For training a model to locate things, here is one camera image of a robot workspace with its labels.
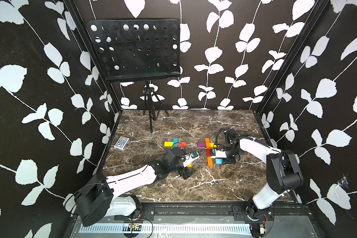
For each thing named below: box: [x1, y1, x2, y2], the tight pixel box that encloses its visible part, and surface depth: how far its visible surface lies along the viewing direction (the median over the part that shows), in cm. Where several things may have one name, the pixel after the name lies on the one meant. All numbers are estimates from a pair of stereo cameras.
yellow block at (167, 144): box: [164, 141, 174, 147], surface depth 103 cm
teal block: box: [172, 137, 179, 148], surface depth 103 cm
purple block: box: [197, 142, 207, 148], surface depth 103 cm
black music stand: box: [86, 18, 181, 133], surface depth 69 cm
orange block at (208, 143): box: [204, 137, 211, 150], surface depth 103 cm
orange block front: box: [207, 156, 214, 168], surface depth 92 cm
